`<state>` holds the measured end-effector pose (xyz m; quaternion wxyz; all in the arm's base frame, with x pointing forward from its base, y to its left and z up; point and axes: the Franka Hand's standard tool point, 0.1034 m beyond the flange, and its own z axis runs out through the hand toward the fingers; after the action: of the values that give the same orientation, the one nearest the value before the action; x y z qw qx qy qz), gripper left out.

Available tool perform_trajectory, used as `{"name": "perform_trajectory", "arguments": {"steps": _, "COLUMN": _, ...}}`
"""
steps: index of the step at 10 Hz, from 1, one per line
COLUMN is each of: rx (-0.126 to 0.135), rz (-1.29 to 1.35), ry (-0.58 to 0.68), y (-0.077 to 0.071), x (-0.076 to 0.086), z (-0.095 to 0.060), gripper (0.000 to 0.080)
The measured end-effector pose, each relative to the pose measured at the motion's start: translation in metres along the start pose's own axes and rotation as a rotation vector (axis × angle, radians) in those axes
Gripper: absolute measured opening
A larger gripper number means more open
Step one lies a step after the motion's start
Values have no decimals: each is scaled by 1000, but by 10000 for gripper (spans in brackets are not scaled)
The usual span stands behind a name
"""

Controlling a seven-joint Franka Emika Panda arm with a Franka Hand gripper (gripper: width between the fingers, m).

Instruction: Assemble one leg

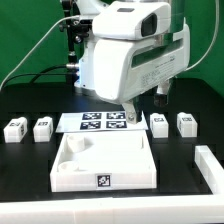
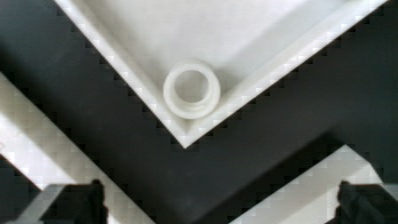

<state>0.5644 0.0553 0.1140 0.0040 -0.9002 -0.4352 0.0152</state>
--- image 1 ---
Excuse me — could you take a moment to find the white sheet with markers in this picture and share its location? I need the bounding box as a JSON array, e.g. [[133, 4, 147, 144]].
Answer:
[[56, 111, 148, 133]]

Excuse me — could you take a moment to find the white L-shaped fence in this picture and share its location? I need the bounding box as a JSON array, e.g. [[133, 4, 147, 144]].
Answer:
[[0, 145, 224, 224]]

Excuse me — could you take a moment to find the white square tabletop part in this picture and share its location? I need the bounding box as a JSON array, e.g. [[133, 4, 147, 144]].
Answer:
[[50, 130, 157, 192]]

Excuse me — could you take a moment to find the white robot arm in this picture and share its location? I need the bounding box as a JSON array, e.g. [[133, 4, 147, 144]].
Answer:
[[77, 0, 190, 124]]

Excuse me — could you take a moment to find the white cable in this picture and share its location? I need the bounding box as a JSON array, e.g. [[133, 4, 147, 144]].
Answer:
[[0, 14, 81, 91]]

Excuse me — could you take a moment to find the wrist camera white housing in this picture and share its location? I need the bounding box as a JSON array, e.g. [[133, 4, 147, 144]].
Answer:
[[92, 1, 171, 40]]

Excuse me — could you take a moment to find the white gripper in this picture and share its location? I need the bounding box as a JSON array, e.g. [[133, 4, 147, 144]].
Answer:
[[93, 25, 190, 124]]

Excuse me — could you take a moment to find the black cable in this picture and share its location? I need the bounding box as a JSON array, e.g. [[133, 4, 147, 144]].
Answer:
[[0, 64, 76, 89]]

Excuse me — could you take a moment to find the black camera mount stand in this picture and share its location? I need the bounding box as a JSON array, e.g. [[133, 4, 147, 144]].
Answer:
[[59, 0, 92, 83]]

